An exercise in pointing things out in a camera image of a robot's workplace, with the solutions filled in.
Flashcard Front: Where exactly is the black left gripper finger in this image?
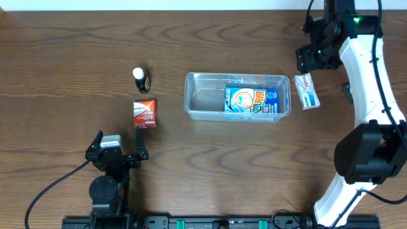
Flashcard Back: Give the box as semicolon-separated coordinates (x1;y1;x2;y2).
92;130;103;147
135;127;146;155

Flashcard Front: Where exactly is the dark green round-label packet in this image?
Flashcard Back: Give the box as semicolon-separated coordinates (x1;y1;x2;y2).
342;83;354;104

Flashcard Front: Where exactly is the white Panadol box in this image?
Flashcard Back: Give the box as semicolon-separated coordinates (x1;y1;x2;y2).
294;73;321;110

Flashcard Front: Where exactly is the blue Kool Fever box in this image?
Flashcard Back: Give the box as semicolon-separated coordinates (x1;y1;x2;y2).
224;87;279;114

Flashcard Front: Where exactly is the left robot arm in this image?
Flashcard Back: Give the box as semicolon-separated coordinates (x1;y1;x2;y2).
85;128;149;216

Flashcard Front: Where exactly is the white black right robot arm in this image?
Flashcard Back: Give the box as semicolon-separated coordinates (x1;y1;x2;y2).
294;0;406;228

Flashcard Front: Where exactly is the clear plastic container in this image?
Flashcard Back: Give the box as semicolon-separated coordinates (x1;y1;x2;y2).
184;73;291;123

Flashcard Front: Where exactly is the red medicine box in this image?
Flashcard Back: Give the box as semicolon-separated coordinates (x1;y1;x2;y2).
133;100;158;128

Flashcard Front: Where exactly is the dark bottle white cap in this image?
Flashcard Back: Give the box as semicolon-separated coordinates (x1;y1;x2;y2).
132;67;151;94

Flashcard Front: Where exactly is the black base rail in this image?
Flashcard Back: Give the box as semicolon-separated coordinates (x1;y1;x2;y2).
61;215;381;229

